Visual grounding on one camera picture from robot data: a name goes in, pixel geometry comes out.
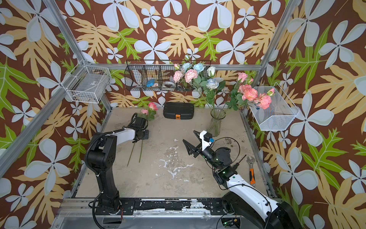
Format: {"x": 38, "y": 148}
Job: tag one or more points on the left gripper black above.
{"x": 147, "y": 137}

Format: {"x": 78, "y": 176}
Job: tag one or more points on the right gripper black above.
{"x": 196, "y": 150}

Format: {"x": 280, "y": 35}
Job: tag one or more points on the large pink rose stem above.
{"x": 130, "y": 125}

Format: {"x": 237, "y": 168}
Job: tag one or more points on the pink peony spray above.
{"x": 242, "y": 94}
{"x": 264, "y": 100}

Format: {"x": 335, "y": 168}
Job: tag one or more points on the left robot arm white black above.
{"x": 101, "y": 154}

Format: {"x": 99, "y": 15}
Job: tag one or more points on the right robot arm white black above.
{"x": 242, "y": 198}

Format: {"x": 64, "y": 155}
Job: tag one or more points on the clear glass vase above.
{"x": 214, "y": 126}

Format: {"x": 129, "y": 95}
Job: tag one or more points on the black tool case orange latch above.
{"x": 179, "y": 111}

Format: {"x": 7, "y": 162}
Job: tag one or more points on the blue object in basket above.
{"x": 150, "y": 83}

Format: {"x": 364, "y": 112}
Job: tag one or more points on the tape roll in basket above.
{"x": 168, "y": 84}

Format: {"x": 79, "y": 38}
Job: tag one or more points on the black yellow screwdriver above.
{"x": 238, "y": 163}

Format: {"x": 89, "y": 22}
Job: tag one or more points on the mixed pastel flower bouquet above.
{"x": 198, "y": 77}

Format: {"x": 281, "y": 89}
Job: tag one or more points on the white mesh basket right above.
{"x": 280, "y": 113}

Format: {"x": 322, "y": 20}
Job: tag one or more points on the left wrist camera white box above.
{"x": 143, "y": 134}

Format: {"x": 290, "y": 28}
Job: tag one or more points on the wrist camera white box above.
{"x": 143, "y": 134}
{"x": 206, "y": 139}

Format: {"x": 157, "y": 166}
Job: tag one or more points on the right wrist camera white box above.
{"x": 206, "y": 139}

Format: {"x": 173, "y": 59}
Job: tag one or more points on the black wire basket back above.
{"x": 136, "y": 75}

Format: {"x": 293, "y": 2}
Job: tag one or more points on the white wire basket left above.
{"x": 87, "y": 82}

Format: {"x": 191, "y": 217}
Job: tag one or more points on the orange handled adjustable wrench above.
{"x": 250, "y": 161}

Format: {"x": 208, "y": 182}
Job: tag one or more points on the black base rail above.
{"x": 171, "y": 206}

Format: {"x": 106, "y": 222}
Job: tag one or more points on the aluminium frame corner post left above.
{"x": 67, "y": 33}

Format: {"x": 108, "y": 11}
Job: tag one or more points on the aluminium frame corner post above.
{"x": 67, "y": 33}
{"x": 280, "y": 29}

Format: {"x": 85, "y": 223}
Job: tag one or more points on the aluminium frame corner post right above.
{"x": 280, "y": 29}

